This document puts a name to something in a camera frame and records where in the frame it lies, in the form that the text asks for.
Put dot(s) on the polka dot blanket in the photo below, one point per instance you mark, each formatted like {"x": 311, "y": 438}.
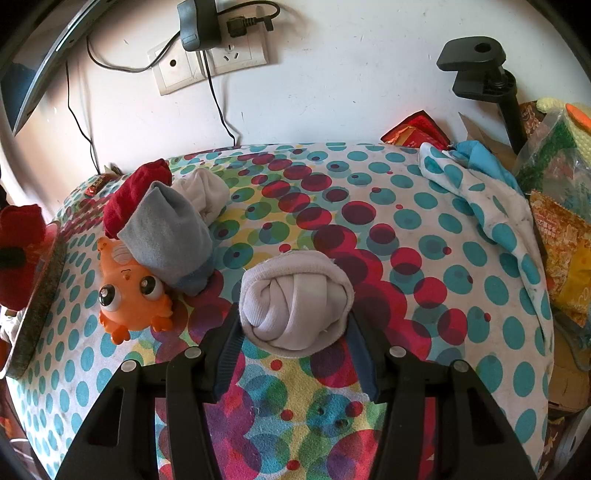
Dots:
{"x": 415, "y": 240}

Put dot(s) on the grey cardboard piece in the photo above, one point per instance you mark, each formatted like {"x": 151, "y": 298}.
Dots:
{"x": 480, "y": 134}

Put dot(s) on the grey-blue sock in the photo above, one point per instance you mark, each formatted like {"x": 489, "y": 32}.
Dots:
{"x": 166, "y": 235}

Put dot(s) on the black power adapter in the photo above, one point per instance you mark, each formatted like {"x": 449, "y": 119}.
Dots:
{"x": 196, "y": 27}

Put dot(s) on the black plug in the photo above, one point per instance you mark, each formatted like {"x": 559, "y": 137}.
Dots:
{"x": 238, "y": 25}

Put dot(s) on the cardboard box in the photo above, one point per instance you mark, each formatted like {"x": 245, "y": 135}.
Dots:
{"x": 568, "y": 383}

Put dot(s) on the red basin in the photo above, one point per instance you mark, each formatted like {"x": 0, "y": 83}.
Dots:
{"x": 41, "y": 304}

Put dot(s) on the red snack packet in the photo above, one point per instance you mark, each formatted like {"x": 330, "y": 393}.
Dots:
{"x": 415, "y": 131}

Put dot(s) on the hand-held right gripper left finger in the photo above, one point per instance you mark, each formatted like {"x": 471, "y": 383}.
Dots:
{"x": 228, "y": 355}

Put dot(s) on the white cloth teal dots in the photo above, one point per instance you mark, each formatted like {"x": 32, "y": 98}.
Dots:
{"x": 461, "y": 184}

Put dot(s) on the grey-white sock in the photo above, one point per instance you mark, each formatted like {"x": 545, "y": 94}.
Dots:
{"x": 295, "y": 304}

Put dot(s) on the yellow snack bag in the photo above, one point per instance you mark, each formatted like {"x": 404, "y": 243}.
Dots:
{"x": 563, "y": 240}

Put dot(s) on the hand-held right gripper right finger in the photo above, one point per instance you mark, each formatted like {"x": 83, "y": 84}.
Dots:
{"x": 364, "y": 355}

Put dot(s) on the small white sock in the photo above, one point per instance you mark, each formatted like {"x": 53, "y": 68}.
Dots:
{"x": 9, "y": 330}

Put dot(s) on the red sock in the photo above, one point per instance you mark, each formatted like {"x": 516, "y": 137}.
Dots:
{"x": 134, "y": 194}
{"x": 21, "y": 226}

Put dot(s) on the brown paper scrap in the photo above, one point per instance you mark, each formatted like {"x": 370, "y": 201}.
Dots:
{"x": 113, "y": 170}

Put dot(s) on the black clamp stand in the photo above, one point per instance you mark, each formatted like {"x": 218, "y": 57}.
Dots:
{"x": 471, "y": 50}

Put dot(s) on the yellow plush toy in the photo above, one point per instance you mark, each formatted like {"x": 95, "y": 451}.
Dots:
{"x": 549, "y": 104}

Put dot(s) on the orange toy fish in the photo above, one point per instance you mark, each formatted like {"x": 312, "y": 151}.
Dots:
{"x": 134, "y": 300}

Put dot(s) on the white wall socket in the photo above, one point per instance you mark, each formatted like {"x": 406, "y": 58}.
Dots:
{"x": 235, "y": 57}
{"x": 173, "y": 69}

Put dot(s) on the blue cloth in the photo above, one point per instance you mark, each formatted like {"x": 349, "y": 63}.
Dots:
{"x": 485, "y": 159}

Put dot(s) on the red candy wrapper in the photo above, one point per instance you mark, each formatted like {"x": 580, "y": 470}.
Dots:
{"x": 97, "y": 187}

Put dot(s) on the clear bag green contents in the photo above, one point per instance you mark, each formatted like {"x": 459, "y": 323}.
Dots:
{"x": 554, "y": 152}

